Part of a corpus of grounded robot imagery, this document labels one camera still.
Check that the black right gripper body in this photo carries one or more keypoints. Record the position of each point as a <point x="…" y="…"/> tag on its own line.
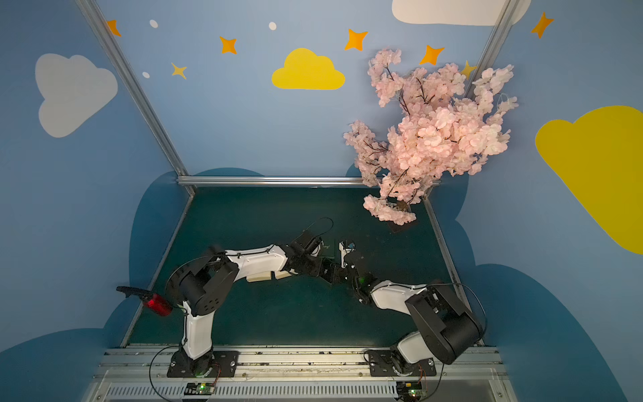
<point x="351" y="260"/>

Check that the white flower gift box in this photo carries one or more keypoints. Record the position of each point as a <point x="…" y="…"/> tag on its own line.
<point x="267" y="276"/>

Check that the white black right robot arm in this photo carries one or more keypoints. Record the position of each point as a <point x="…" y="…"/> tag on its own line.
<point x="445" y="326"/>

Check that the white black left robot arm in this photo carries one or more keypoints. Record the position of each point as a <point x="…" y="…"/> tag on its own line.
<point x="201" y="286"/>

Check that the right green circuit board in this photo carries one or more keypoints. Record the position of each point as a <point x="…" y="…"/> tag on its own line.
<point x="409" y="392"/>

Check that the green circuit board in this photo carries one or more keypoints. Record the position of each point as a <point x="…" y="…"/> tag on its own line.
<point x="200" y="389"/>
<point x="409" y="392"/>

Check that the pink cherry blossom tree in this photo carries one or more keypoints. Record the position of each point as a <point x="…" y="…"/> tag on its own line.
<point x="441" y="132"/>

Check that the left green circuit board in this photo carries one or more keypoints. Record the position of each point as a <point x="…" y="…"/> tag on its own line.
<point x="200" y="389"/>

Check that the brown tree base plate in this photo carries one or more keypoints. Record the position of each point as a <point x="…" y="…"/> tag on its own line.
<point x="398" y="228"/>

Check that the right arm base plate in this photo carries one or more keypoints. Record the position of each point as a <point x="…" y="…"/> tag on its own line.
<point x="389" y="363"/>

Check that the front aluminium rail track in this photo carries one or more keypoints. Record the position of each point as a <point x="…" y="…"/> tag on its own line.
<point x="275" y="373"/>

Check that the horizontal aluminium frame rail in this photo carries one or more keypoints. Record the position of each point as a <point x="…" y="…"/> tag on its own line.
<point x="270" y="182"/>

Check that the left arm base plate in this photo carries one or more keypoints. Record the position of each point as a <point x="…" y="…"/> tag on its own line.
<point x="213" y="364"/>

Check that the black red handled tool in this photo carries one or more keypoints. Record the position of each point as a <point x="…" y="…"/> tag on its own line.
<point x="149" y="299"/>

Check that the left aluminium frame post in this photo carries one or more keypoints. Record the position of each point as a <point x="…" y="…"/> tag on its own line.
<point x="108" y="41"/>

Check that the aluminium frame post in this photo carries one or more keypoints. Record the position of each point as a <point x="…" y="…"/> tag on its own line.
<point x="494" y="44"/>
<point x="108" y="41"/>

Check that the right aluminium frame post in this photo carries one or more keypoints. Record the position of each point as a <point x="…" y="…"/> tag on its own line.
<point x="494" y="44"/>

